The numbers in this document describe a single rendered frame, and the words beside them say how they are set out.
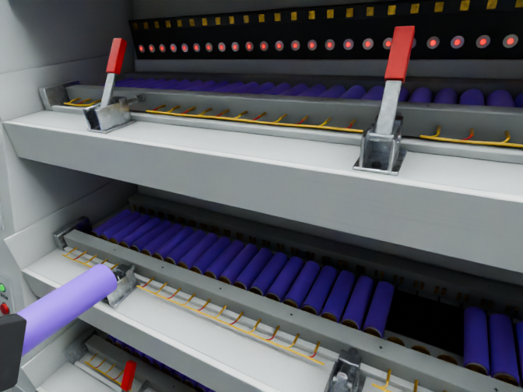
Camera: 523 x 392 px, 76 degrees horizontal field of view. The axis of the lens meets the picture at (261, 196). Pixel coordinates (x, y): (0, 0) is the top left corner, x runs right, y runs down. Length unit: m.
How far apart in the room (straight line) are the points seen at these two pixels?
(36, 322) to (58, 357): 0.46
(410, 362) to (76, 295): 0.25
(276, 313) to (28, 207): 0.36
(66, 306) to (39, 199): 0.35
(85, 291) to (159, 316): 0.20
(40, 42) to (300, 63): 0.32
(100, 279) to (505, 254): 0.23
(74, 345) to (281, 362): 0.39
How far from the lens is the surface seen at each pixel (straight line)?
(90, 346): 0.63
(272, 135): 0.29
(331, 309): 0.35
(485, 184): 0.23
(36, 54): 0.53
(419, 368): 0.32
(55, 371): 0.66
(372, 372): 0.33
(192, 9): 0.55
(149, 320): 0.40
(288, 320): 0.33
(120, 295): 0.43
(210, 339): 0.36
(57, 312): 0.20
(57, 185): 0.55
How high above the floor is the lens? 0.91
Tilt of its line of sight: 15 degrees down
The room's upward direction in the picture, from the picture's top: 4 degrees clockwise
